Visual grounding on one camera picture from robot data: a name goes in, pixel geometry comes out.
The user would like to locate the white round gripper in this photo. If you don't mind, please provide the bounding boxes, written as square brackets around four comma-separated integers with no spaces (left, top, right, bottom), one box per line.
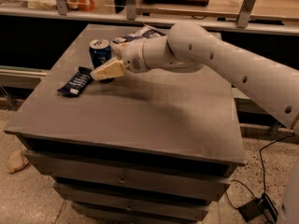
[91,40,150,81]

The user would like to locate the bottom grey drawer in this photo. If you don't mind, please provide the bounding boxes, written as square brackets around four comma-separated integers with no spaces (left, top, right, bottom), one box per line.
[71,202,196,224]

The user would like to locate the black power adapter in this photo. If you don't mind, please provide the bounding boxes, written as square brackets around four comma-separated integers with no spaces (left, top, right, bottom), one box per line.
[262,193,278,221]

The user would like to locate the dark blue rxbar wrapper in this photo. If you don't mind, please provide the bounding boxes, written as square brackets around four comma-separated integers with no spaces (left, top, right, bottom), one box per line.
[57,66,93,97]

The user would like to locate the grey drawer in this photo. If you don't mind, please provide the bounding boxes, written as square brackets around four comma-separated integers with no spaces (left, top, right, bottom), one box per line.
[71,202,196,224]
[25,150,230,201]
[51,182,210,222]

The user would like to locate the black power cable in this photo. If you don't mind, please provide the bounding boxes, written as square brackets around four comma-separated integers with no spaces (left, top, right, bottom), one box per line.
[223,133,295,210]

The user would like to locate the blue pepsi can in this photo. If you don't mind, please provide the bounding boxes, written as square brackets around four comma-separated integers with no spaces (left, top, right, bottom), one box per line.
[89,39,111,68]

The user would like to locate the middle grey drawer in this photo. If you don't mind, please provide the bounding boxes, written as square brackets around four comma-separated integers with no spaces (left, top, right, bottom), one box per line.
[51,182,210,222]

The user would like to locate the blue white chip bag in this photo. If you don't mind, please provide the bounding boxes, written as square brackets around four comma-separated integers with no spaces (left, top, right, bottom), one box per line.
[112,25,164,44]

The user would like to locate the grey drawer cabinet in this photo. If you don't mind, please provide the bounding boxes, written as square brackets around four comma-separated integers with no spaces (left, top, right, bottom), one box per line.
[6,25,244,210]

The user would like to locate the grey metal floor plate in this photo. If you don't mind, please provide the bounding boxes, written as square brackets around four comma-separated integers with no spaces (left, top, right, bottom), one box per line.
[237,200,263,222]

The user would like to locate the top grey drawer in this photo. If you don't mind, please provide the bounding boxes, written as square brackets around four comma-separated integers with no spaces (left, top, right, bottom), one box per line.
[25,150,230,201]

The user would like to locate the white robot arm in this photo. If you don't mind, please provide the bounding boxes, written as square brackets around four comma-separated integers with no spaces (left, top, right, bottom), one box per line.
[91,21,299,133]

